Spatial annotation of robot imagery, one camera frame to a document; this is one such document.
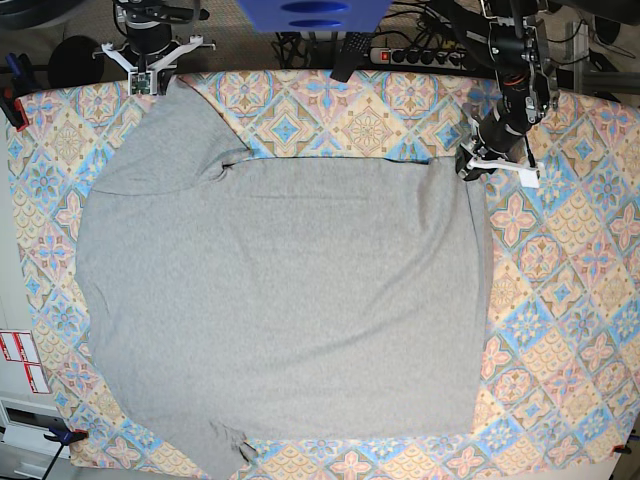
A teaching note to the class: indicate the grey T-shirt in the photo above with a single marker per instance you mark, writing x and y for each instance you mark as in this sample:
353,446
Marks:
232,298

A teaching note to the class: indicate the blue clamp bottom left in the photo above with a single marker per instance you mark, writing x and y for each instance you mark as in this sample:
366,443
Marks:
64,438

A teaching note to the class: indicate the patterned tablecloth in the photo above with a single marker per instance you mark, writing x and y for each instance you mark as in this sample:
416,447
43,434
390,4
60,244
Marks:
560,375

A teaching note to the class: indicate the white power strip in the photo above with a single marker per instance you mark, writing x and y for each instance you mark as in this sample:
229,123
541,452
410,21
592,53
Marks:
421,57

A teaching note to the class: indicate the black round stool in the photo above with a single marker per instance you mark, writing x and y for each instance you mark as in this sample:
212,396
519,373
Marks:
74,62

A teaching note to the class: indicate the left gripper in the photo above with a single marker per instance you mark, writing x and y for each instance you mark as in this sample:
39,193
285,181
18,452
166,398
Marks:
487,147

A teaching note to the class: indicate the black brush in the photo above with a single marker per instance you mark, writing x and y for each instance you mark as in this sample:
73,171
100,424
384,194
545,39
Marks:
354,49

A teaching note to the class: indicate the white drawer cabinet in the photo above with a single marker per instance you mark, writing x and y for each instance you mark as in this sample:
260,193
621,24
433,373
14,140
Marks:
27,419

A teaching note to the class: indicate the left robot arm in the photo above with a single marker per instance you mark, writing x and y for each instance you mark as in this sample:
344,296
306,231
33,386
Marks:
510,39

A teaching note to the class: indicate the blue clamp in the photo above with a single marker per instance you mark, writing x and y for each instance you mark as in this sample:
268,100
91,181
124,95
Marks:
19,67
64,438

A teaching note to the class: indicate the red clamp bottom right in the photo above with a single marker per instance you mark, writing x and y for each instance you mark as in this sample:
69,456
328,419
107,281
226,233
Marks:
622,450

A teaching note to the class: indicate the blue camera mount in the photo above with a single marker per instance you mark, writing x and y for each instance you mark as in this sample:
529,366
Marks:
270,16

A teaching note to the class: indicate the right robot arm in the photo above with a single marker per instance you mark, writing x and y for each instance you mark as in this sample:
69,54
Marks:
157,11

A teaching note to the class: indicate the red white labels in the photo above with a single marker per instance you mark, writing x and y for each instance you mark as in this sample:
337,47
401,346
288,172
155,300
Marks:
18,346

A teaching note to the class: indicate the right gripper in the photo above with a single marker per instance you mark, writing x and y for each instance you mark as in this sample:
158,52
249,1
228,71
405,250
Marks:
147,42

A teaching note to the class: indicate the blue clamp top left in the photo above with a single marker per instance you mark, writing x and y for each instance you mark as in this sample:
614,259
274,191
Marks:
19,67

